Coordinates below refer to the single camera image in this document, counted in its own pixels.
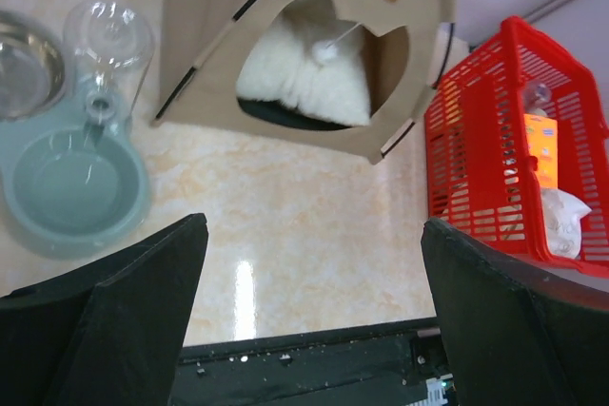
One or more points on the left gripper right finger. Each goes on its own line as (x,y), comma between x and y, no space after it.
(514,333)

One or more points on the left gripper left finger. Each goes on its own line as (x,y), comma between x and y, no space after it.
(109,332)

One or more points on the teal double pet bowl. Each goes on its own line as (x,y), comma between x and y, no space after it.
(72,182)

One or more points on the red plastic basket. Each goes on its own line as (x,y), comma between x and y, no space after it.
(480,175)

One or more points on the stainless steel bowl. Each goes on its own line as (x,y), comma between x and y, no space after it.
(34,67)

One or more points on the clear plastic bottle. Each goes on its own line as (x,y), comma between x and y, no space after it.
(112,46)

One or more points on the cream fluffy pillow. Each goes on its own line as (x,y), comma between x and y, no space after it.
(280,68)

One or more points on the beige fabric pet tent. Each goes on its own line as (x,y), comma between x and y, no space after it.
(204,44)

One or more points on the black tent pole crossing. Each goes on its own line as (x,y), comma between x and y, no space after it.
(448,47)

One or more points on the white wrapped bag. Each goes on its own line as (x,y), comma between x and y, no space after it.
(562,215)

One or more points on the orange card package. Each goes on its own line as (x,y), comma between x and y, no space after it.
(542,139)

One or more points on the white pompom toy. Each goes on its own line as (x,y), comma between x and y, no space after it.
(346,45)

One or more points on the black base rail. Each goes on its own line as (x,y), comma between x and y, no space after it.
(392,363)

